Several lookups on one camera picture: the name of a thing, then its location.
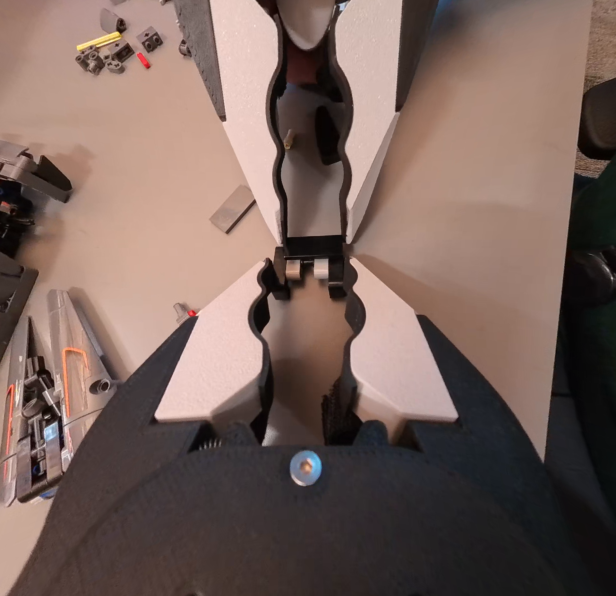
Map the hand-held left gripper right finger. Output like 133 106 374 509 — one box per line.
341 258 459 440

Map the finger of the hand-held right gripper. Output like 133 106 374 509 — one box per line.
329 0 405 245
207 0 289 245

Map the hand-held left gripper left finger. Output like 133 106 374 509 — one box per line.
154 258 274 423

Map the grey lego tile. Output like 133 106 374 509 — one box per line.
209 184 257 234

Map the small black lego assembly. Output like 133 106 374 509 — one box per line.
273 235 348 301

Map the black curved lego piece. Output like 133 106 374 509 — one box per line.
314 104 346 166

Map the pile of loose lego pieces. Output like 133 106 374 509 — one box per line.
74 0 191 74

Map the grey pointed lego wing assembly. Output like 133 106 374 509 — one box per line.
0 288 118 507

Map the large lego car model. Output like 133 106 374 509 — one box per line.
0 139 74 361

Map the black office chair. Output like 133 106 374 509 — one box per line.
577 82 616 163

